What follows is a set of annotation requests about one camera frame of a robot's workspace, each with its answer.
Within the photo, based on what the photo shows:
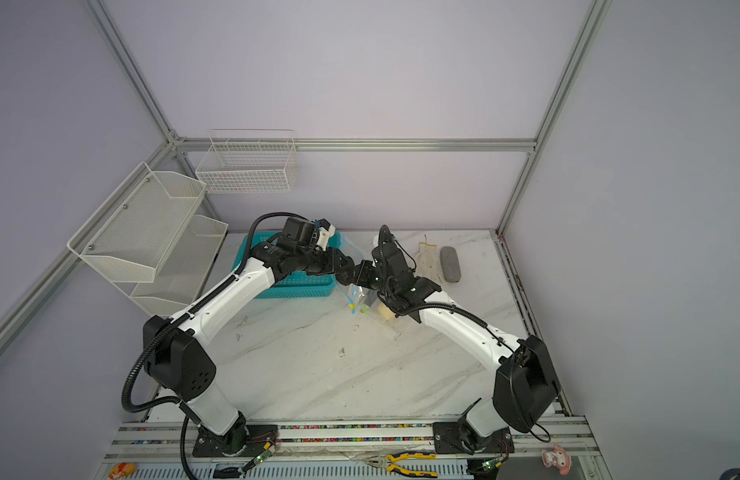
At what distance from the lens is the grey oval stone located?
1.06 m

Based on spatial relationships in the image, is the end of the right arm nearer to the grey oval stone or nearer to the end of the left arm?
the end of the left arm

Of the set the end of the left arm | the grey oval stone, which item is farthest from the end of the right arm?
the grey oval stone
